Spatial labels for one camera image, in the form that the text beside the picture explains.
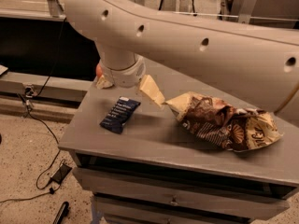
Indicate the black power adapter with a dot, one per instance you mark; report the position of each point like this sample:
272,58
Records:
61,174

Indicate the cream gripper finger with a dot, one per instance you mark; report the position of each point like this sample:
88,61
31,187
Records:
103,83
149,87

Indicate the grey drawer cabinet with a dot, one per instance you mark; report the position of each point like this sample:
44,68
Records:
156,172

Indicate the black handle object on floor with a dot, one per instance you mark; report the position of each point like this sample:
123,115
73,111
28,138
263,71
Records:
62,213

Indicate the red apple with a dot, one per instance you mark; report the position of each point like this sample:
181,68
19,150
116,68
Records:
98,70

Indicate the metal railing frame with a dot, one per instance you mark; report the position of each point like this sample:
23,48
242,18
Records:
273,13

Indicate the blue rxbar wrapper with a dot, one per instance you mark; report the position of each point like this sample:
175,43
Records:
119,114

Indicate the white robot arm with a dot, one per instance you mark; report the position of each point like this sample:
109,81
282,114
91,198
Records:
256,64

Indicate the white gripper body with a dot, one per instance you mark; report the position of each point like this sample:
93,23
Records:
125,77

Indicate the brown crumpled chip bag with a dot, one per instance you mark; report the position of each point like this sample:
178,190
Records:
213,120

